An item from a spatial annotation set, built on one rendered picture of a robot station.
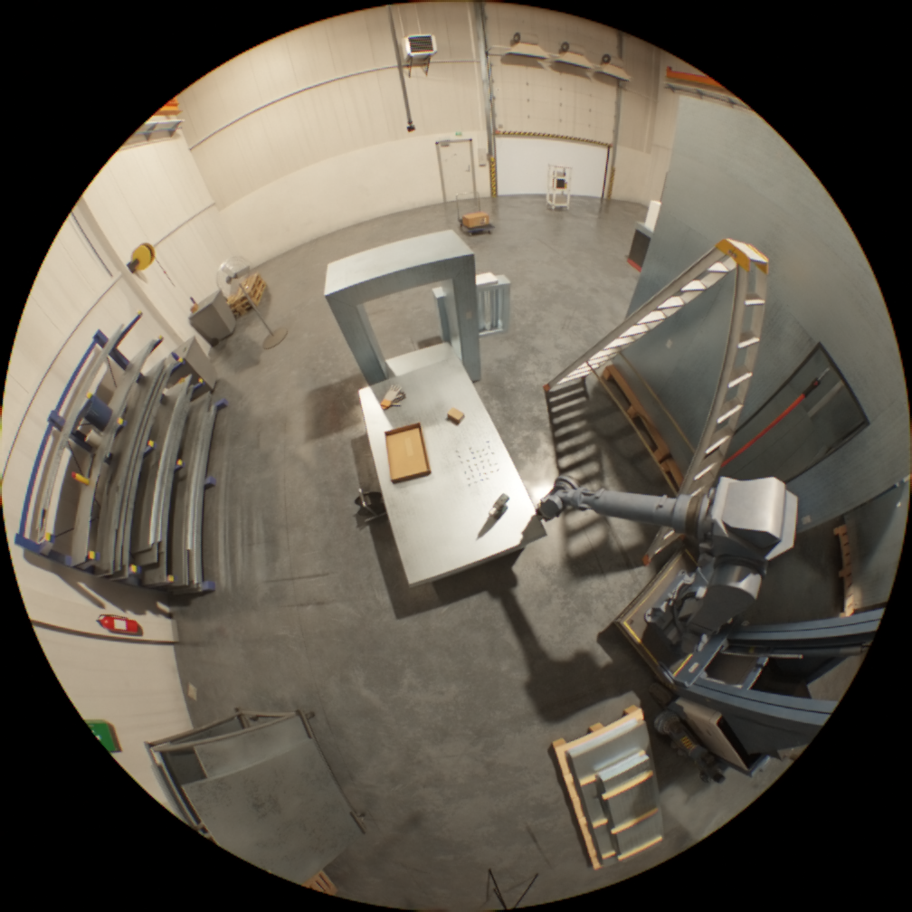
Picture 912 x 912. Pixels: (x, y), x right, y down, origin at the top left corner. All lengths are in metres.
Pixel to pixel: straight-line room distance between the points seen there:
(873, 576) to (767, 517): 5.48
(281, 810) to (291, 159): 11.66
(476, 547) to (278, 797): 2.65
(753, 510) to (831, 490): 1.39
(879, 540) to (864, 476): 4.07
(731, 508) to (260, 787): 3.21
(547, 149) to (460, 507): 11.28
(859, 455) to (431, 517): 2.94
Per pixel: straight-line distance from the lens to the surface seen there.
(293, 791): 3.05
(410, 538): 2.03
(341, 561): 2.92
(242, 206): 10.55
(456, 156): 10.36
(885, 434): 2.32
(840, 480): 2.45
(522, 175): 11.43
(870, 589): 6.59
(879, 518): 6.39
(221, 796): 2.72
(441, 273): 2.46
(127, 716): 4.72
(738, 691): 2.41
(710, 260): 1.78
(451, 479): 2.10
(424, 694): 2.81
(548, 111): 11.52
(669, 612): 2.54
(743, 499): 1.21
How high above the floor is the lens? 2.59
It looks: 63 degrees down
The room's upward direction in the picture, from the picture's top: 12 degrees counter-clockwise
